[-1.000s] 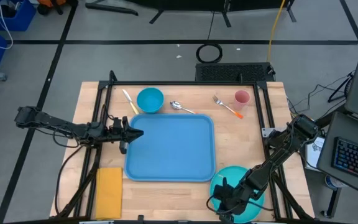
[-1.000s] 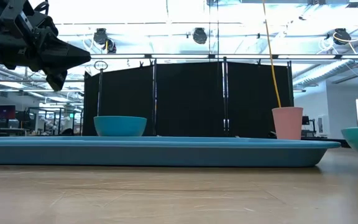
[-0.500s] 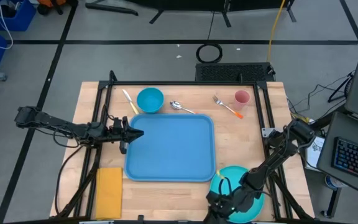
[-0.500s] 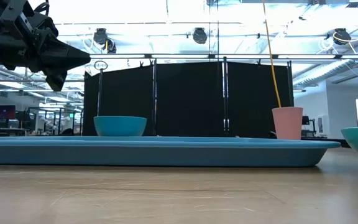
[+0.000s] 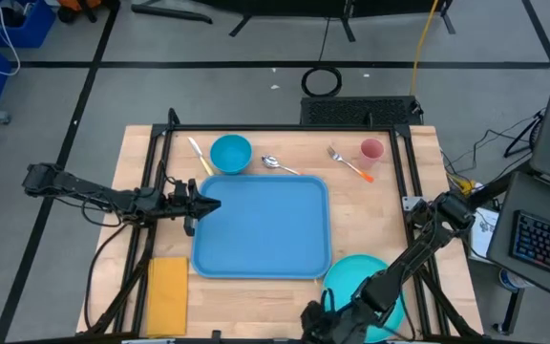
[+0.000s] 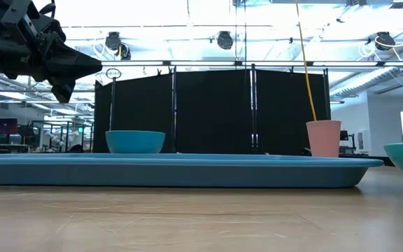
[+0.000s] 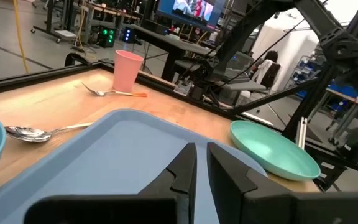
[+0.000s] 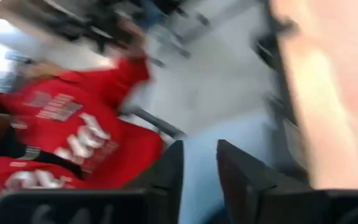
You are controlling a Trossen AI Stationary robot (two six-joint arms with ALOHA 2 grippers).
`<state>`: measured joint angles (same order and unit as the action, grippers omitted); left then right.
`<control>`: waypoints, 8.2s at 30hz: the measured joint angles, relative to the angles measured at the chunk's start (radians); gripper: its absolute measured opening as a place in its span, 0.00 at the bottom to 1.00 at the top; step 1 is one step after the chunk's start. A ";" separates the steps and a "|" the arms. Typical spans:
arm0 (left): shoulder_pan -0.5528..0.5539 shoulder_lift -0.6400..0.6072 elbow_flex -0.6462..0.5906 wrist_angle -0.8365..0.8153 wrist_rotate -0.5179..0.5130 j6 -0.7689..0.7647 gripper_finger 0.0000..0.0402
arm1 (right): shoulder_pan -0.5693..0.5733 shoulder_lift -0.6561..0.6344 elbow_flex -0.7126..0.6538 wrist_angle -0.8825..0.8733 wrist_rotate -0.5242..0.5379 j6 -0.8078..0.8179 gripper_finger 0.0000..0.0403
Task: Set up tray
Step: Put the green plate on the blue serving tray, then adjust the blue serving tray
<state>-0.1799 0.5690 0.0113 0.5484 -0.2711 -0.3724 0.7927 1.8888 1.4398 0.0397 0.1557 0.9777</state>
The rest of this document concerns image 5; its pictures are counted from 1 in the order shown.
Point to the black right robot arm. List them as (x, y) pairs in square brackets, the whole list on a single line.
[(418, 248)]

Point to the yellow cloth napkin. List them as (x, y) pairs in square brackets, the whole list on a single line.
[(167, 296)]

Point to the blue ribbed bowl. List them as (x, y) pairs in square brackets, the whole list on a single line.
[(230, 154)]

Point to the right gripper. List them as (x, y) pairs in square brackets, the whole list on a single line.
[(323, 325)]

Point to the black floor bar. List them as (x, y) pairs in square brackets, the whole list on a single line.
[(170, 12)]

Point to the black aluminium table frame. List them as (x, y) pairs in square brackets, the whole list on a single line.
[(275, 127)]

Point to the orange and black bag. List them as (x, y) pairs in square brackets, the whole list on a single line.
[(79, 5)]

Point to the teal plate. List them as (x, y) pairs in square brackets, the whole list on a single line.
[(346, 277)]

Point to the white paper sheet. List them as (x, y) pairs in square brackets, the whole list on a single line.
[(485, 234)]

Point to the pink plastic cup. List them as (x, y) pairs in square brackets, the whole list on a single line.
[(372, 152)]

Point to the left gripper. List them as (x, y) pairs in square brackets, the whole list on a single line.
[(179, 200)]

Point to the blue plastic tray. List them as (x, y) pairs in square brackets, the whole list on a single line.
[(265, 224)]

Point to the backlit black keyboard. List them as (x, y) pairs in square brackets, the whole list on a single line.
[(547, 246)]

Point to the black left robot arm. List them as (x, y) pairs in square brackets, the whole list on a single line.
[(65, 184)]

